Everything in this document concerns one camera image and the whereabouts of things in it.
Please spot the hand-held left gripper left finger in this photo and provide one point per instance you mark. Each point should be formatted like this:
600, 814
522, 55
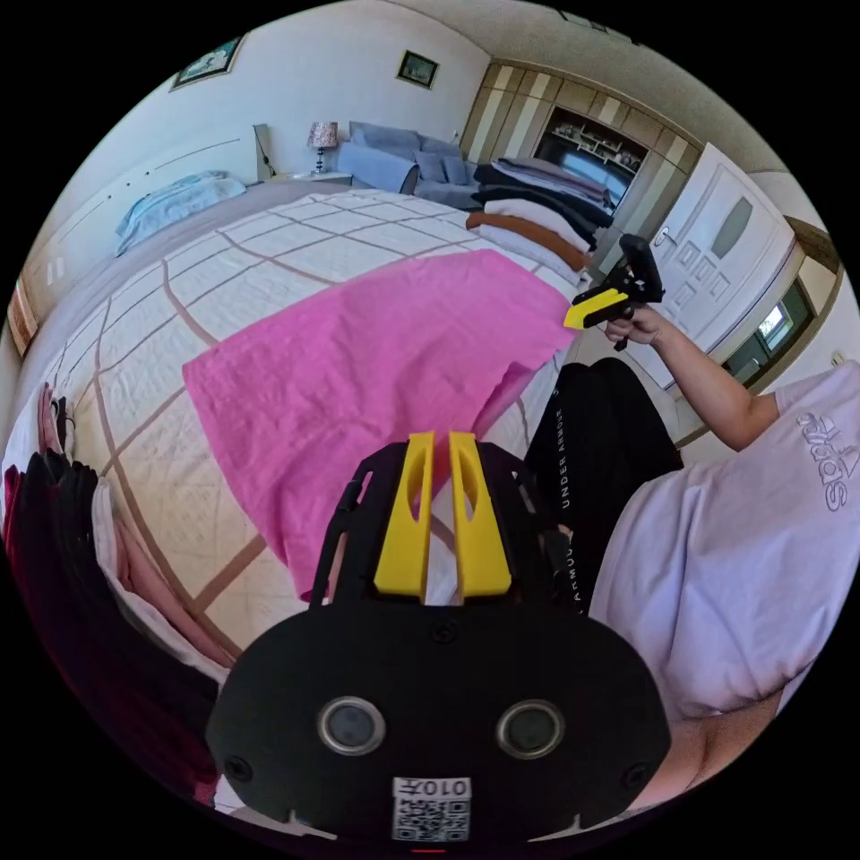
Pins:
403, 537

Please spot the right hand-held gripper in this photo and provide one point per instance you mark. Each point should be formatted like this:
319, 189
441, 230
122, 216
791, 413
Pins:
643, 269

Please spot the person's left forearm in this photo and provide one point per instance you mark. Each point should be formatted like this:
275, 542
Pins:
699, 759

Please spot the wall cupboard with shelves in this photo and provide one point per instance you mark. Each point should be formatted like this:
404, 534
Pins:
591, 148

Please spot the pink short sleeve shirt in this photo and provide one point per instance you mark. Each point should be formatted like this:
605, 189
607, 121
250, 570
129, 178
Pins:
336, 376

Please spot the table lamp with patterned shade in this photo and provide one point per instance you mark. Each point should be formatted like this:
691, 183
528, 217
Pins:
322, 138

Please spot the white panelled door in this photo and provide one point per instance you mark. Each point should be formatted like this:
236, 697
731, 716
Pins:
719, 269

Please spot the person's body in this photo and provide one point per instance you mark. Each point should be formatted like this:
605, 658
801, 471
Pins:
712, 551

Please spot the pile of folded clothes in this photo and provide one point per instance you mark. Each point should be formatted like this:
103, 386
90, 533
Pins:
537, 208

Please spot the person's right forearm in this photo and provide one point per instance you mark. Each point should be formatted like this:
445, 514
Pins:
712, 393

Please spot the small framed wall picture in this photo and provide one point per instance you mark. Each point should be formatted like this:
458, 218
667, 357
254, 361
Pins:
416, 68

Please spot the large framed wall picture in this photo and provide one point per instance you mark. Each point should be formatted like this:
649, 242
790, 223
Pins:
205, 64

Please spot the person's right hand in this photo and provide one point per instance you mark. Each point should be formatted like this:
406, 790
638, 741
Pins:
637, 329

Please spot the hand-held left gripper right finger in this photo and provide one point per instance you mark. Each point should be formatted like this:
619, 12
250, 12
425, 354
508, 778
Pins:
485, 551

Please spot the window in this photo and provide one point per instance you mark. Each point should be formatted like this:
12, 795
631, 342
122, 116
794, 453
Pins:
773, 329

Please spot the grey sofa with cushions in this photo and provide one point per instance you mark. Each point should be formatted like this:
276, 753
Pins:
396, 164

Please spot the pile of dark clothes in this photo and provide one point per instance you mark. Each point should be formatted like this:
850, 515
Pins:
60, 571

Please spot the light blue pillow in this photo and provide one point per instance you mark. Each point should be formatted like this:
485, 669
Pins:
171, 205

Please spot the bed with checked quilt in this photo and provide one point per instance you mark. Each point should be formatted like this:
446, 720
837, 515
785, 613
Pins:
201, 269

